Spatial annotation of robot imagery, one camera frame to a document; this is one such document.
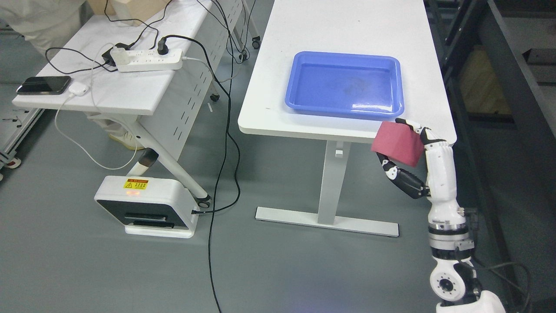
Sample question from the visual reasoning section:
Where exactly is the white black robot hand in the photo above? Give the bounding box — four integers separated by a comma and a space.
377, 118, 466, 222

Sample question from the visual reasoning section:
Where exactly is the pink foam block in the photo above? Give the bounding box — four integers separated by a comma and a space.
370, 121, 424, 168

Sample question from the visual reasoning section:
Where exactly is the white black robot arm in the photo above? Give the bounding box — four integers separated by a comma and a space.
428, 216, 506, 313

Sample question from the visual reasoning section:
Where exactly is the blue plastic tray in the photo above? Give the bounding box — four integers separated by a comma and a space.
285, 51, 405, 120

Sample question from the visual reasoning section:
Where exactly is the black right metal shelf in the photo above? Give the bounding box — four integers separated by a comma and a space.
424, 0, 555, 313

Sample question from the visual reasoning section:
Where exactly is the light wooden block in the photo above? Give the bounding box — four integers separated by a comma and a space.
87, 0, 171, 27

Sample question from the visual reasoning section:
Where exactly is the white desk with T-leg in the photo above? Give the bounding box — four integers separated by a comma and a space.
237, 0, 457, 238

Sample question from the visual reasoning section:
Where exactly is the white black floor device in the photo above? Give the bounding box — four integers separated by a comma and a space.
94, 176, 198, 239

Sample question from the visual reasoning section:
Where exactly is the white folding side table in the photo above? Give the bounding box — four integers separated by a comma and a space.
13, 0, 248, 208

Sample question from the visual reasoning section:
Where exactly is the white power strip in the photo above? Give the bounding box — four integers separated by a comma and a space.
109, 47, 183, 73

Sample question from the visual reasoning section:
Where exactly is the black smartphone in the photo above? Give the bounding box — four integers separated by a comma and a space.
16, 76, 72, 96

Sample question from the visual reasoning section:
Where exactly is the black power cable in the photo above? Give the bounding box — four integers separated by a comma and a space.
157, 0, 242, 313

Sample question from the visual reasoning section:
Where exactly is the white charging cable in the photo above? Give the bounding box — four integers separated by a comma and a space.
55, 41, 139, 170

